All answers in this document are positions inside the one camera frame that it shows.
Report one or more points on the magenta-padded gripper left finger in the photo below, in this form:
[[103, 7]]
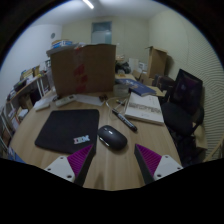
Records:
[[58, 167]]

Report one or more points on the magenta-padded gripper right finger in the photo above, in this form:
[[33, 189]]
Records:
[[166, 165]]

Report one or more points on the black computer mouse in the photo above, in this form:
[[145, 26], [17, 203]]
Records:
[[112, 137]]

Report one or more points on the black rectangular mouse pad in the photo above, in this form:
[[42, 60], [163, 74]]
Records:
[[65, 128]]

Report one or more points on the black office chair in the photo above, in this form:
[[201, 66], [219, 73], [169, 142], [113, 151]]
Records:
[[181, 113]]

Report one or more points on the black marker pen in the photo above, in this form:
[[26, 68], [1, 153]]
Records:
[[125, 120]]

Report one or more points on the white closed book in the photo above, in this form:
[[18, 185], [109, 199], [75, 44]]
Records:
[[144, 108]]

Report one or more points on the small white flat device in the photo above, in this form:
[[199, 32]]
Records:
[[42, 105]]

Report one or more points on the white paper sheet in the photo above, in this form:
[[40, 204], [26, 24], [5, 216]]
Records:
[[90, 99]]

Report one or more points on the blue closed book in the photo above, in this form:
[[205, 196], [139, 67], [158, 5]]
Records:
[[138, 86]]

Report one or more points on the cluttered shelf unit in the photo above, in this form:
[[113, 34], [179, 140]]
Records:
[[23, 90]]

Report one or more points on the clear plastic container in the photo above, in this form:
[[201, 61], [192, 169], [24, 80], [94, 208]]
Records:
[[121, 90]]

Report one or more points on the large brown cardboard box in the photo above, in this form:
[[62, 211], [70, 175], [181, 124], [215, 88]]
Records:
[[83, 70]]

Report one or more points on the tall open cardboard box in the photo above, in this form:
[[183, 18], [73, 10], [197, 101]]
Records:
[[156, 62]]

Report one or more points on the black bag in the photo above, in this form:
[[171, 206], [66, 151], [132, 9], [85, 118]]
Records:
[[122, 67]]

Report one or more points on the blue and white box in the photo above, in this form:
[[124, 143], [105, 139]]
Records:
[[61, 43]]

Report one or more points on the pale door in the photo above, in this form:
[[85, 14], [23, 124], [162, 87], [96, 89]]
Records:
[[101, 32]]

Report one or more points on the ceiling tube light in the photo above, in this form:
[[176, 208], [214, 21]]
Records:
[[88, 4]]

